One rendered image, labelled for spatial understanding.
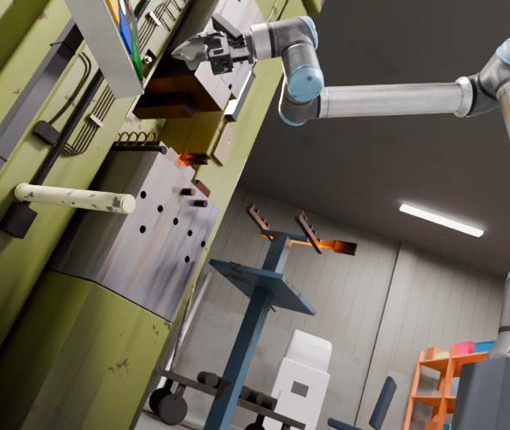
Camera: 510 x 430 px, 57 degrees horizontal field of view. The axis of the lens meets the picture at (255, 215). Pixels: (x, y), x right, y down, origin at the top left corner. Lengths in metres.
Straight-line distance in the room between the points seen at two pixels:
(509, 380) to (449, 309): 7.55
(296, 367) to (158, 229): 4.85
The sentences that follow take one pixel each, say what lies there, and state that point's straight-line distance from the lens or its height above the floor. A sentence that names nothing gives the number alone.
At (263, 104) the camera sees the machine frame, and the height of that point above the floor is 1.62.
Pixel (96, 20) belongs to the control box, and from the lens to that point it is 1.19.
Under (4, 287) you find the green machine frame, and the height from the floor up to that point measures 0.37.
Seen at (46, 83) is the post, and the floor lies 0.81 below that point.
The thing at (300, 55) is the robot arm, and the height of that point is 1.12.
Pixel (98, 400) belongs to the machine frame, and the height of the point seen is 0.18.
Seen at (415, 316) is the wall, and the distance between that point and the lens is 8.51.
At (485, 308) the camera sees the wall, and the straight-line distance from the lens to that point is 9.04.
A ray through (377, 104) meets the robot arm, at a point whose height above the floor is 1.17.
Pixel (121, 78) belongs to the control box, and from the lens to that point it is 1.32.
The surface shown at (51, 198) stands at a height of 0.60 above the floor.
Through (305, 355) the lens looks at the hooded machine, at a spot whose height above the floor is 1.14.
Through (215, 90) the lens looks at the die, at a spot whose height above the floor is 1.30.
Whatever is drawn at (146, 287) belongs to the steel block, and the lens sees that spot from 1.55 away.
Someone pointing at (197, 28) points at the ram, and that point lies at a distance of 1.87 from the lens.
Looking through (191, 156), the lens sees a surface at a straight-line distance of 1.67.
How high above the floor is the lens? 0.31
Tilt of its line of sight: 21 degrees up
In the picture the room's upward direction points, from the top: 21 degrees clockwise
